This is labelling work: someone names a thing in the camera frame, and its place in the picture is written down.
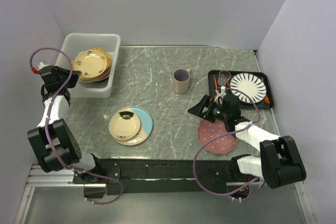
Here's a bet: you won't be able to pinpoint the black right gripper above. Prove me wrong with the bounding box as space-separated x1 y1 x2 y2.
188 95 229 123

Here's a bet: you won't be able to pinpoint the pink scalloped plate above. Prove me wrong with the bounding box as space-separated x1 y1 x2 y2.
197 120 238 154

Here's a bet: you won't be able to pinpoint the beige flower plate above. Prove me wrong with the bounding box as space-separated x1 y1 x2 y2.
73 49 108 78

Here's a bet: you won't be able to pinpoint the wooden bamboo tray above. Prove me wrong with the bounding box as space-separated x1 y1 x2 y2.
72 48 112 82

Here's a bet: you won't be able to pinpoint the beige pink branch plate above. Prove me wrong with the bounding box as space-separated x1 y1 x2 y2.
97 71 110 81

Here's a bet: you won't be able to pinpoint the beige blue large plate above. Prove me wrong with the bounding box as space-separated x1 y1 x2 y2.
114 106 153 146

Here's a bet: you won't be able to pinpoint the small beige black-stroke plate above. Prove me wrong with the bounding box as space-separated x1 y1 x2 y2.
109 107 141 141

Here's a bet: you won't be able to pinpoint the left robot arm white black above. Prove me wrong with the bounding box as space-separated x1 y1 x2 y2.
27 66 105 183

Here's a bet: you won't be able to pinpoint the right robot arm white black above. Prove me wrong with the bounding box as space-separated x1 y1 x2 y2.
188 95 307 188

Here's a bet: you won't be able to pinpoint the translucent white plastic bin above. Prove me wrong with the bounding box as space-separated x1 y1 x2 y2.
56 33 121 99

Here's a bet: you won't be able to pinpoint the orange chopsticks on tray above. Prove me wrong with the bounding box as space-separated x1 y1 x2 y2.
214 77 230 90

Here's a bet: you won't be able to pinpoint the small clear glass cup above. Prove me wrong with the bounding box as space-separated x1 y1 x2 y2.
217 70 231 86

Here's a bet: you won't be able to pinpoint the pink beige mug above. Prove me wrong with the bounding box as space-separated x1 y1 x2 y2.
173 69 192 94

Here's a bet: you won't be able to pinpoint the white blue striped plate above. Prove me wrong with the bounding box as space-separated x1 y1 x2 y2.
229 73 267 104

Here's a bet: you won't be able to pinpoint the orange utensil on tray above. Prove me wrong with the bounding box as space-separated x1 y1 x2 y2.
264 95 270 104

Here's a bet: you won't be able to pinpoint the black serving tray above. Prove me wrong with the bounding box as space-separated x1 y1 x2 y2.
207 69 275 110

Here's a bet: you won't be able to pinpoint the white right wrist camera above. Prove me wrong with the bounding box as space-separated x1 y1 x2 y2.
214 86 226 104

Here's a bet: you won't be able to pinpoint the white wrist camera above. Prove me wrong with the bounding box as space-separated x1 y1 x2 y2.
31 60 49 74
214 86 226 104

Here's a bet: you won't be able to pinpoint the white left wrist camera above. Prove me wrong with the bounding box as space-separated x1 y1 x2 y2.
31 60 49 74

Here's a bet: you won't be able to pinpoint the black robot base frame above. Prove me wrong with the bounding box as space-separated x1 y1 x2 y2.
73 159 254 198

